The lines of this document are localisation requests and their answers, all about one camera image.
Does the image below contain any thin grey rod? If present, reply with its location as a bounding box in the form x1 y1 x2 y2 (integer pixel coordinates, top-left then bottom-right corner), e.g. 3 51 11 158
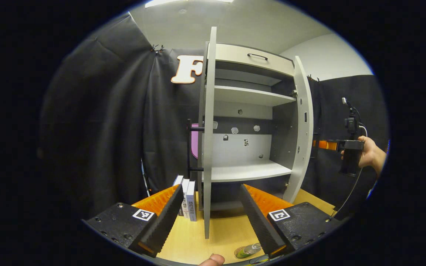
140 159 151 197

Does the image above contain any white grey cabinet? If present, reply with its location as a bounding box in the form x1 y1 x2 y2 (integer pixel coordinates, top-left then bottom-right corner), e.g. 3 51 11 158
197 42 298 212

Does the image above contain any thin grey cable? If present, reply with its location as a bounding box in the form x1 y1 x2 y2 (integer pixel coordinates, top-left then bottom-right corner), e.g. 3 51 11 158
329 126 368 219

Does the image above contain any white cabinet drawer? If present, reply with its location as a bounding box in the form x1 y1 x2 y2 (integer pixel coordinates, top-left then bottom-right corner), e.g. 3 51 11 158
215 43 295 77

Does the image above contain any black door handle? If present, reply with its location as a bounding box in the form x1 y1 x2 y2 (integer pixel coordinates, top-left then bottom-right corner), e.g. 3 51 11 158
186 119 205 172

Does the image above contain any green label clear bottle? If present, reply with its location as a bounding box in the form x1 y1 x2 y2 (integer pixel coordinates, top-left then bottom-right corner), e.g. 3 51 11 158
234 243 262 259

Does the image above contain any black backdrop cloth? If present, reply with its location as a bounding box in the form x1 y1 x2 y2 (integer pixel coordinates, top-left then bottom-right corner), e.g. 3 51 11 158
37 13 389 220

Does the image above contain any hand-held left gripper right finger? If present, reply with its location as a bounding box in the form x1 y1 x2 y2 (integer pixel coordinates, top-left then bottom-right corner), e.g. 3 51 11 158
240 184 341 258

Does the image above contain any white cabinet door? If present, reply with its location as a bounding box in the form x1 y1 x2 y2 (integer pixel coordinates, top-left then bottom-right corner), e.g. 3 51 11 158
283 56 314 204
198 27 217 239

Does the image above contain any ceiling light panel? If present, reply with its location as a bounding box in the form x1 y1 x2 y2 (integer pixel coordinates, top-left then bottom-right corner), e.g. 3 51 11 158
145 0 234 8

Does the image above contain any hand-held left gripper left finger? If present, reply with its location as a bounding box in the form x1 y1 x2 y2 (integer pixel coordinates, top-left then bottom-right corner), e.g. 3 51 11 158
83 184 185 258

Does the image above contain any white cabinet shelf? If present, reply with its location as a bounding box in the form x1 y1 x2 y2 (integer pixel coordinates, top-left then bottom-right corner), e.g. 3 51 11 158
211 160 293 183
214 86 297 107

